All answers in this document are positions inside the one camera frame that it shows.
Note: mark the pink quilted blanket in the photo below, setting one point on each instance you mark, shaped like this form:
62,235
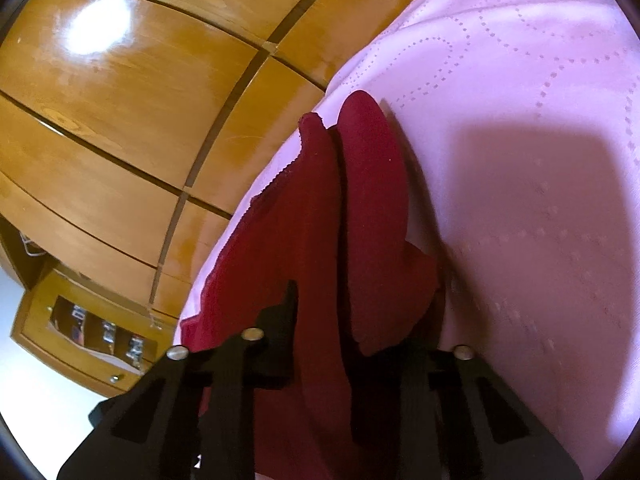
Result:
500,110

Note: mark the wooden wardrobe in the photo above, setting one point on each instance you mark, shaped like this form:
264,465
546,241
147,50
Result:
125,85

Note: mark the dark red garment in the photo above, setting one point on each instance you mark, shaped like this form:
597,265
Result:
310,210

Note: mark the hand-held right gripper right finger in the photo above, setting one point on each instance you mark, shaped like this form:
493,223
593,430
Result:
415,400

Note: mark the metal hook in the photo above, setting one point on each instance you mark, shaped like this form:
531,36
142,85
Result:
29,246

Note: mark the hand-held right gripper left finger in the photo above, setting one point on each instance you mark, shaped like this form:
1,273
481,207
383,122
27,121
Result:
275,340

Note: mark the wooden glass-door display cabinet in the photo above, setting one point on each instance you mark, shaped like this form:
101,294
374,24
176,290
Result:
65,357

